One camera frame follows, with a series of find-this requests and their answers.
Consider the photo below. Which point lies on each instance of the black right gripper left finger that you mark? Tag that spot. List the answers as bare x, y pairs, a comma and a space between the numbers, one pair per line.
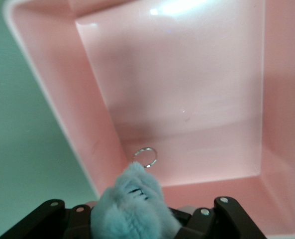
50, 224

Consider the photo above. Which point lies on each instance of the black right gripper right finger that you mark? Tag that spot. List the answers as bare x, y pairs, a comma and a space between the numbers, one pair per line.
224, 224

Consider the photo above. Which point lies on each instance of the pink plastic box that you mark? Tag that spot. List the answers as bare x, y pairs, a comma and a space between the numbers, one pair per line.
174, 87

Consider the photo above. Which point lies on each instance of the large table cover sheet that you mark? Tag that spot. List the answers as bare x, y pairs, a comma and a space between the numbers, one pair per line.
18, 124

